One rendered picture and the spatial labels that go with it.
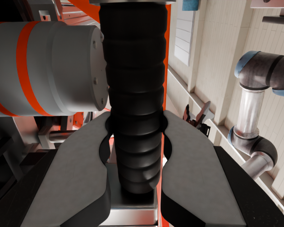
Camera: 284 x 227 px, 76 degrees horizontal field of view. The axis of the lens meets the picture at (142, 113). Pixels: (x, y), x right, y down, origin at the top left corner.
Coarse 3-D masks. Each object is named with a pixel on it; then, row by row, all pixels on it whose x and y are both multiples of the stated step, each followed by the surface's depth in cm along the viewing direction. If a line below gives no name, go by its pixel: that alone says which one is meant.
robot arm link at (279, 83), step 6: (276, 60) 64; (282, 60) 62; (270, 66) 64; (276, 66) 63; (282, 66) 62; (270, 72) 64; (276, 72) 63; (282, 72) 62; (270, 78) 65; (276, 78) 63; (282, 78) 62; (270, 84) 67; (276, 84) 65; (282, 84) 63; (276, 90) 65; (282, 90) 63
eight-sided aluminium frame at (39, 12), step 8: (32, 0) 43; (40, 0) 43; (48, 0) 43; (56, 0) 44; (32, 8) 44; (40, 8) 44; (48, 8) 44; (56, 8) 45; (40, 16) 45; (56, 16) 45; (48, 120) 50; (56, 120) 53; (64, 120) 50; (72, 120) 53; (56, 128) 52; (64, 128) 50; (72, 128) 53; (56, 144) 49
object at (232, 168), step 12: (228, 156) 8; (228, 168) 8; (240, 168) 8; (228, 180) 7; (240, 180) 7; (252, 180) 7; (240, 192) 7; (252, 192) 7; (264, 192) 7; (240, 204) 6; (252, 204) 6; (264, 204) 6; (252, 216) 6; (264, 216) 6; (276, 216) 6
